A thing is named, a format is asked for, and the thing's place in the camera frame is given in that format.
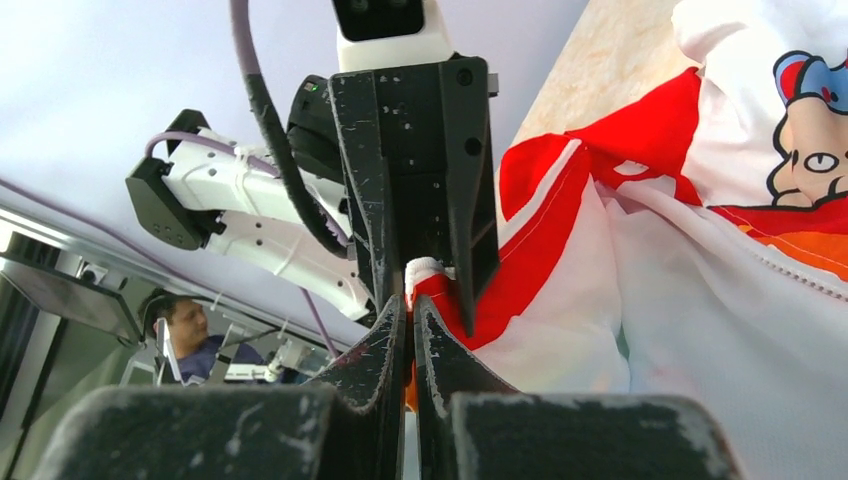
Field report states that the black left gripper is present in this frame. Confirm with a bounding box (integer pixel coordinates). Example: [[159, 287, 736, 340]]
[[330, 58, 499, 337]]

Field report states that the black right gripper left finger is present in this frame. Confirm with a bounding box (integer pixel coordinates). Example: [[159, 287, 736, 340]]
[[34, 295, 406, 479]]

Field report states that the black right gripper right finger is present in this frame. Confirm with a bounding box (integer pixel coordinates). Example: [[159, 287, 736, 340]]
[[413, 296, 742, 479]]

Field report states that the white colourful cartoon jacket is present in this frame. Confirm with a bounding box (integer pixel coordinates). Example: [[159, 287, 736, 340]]
[[404, 0, 848, 480]]

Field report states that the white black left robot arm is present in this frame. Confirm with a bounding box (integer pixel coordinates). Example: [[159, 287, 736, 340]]
[[126, 54, 499, 335]]

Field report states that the person in blue shirt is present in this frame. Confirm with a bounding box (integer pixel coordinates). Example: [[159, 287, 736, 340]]
[[137, 291, 266, 386]]

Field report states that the dark monitor screen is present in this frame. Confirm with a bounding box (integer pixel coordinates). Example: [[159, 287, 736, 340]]
[[1, 253, 145, 344]]

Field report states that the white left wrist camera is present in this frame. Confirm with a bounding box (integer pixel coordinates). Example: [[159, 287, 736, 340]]
[[333, 0, 455, 73]]

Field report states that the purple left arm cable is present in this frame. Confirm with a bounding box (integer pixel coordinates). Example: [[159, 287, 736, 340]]
[[144, 0, 352, 359]]

